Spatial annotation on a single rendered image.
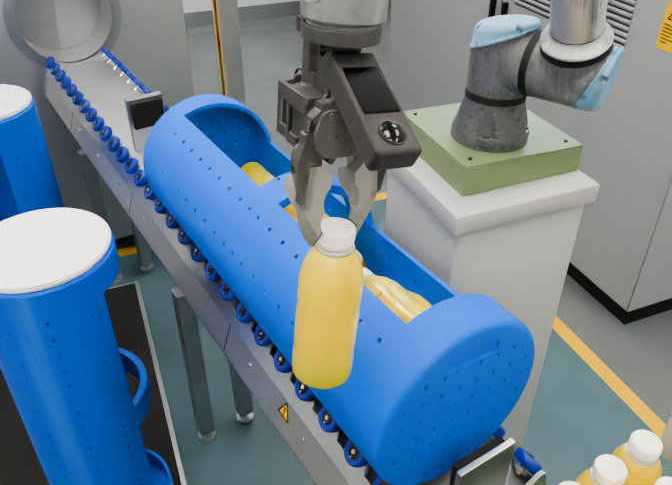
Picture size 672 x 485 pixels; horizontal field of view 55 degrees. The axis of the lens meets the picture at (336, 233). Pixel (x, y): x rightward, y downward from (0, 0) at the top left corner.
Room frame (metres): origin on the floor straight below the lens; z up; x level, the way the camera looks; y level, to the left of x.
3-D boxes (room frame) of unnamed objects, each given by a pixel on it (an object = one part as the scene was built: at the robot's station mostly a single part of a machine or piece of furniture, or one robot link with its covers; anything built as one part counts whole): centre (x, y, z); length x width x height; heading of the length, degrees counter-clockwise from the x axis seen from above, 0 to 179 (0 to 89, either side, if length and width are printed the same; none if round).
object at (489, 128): (1.17, -0.31, 1.26); 0.15 x 0.15 x 0.10
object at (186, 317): (1.39, 0.43, 0.31); 0.06 x 0.06 x 0.63; 33
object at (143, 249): (2.29, 0.84, 0.31); 0.06 x 0.06 x 0.63; 33
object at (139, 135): (1.66, 0.52, 1.00); 0.10 x 0.04 x 0.15; 123
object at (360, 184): (0.57, -0.02, 1.45); 0.06 x 0.03 x 0.09; 30
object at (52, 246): (1.04, 0.59, 1.03); 0.28 x 0.28 x 0.01
